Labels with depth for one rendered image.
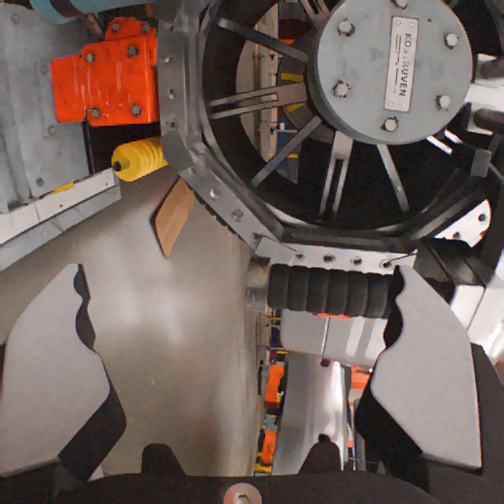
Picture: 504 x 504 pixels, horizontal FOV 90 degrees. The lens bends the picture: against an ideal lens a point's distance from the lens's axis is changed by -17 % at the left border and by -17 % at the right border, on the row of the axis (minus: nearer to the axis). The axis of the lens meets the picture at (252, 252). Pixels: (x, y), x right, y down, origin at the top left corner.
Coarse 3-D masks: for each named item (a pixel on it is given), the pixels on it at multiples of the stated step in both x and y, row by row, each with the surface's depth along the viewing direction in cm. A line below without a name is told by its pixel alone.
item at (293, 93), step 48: (240, 0) 42; (480, 0) 31; (240, 48) 58; (288, 48) 41; (480, 48) 38; (240, 96) 46; (288, 96) 44; (240, 144) 60; (288, 144) 48; (336, 144) 46; (432, 144) 43; (480, 144) 42; (288, 192) 62; (336, 192) 50; (384, 192) 63; (432, 192) 49
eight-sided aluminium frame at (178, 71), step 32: (192, 0) 32; (160, 32) 34; (192, 32) 37; (160, 64) 36; (192, 64) 39; (160, 96) 38; (192, 96) 41; (192, 128) 43; (192, 160) 41; (224, 192) 43; (480, 192) 39; (256, 224) 44; (448, 224) 39; (480, 224) 37; (288, 256) 45; (320, 256) 44; (352, 256) 43; (384, 256) 42
